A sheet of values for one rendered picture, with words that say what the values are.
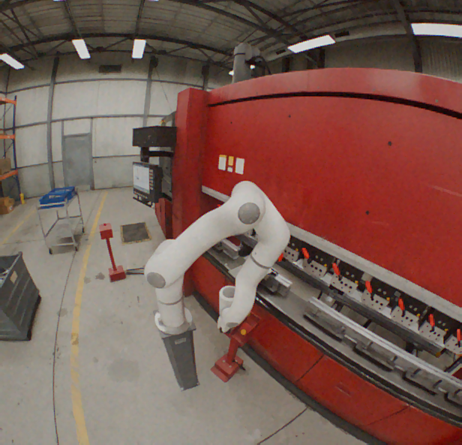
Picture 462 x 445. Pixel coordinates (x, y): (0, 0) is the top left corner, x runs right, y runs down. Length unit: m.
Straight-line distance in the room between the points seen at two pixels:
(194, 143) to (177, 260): 1.25
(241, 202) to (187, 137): 1.27
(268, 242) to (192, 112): 1.36
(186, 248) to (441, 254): 1.04
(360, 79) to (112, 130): 7.51
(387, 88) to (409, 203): 0.51
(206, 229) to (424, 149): 0.92
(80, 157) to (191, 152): 6.62
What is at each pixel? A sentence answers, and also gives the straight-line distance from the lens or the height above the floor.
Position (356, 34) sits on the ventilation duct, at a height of 5.01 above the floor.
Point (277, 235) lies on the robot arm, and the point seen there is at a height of 1.56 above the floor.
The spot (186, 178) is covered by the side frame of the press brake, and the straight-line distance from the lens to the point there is 1.70.
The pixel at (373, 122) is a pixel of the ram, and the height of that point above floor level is 2.03.
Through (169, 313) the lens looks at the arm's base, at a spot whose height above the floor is 1.13.
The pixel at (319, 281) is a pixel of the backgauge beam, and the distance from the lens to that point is 1.48.
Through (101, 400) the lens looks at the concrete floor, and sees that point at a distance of 2.02.
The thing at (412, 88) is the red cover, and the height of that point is 2.22.
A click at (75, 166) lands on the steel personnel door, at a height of 1.02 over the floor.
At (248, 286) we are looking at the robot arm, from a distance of 0.69.
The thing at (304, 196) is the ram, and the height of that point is 1.58.
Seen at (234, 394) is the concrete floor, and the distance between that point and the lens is 1.87.
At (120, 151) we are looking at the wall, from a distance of 7.73.
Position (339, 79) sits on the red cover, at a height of 2.23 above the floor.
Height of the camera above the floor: 1.80
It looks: 21 degrees down
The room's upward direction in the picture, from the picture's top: 6 degrees clockwise
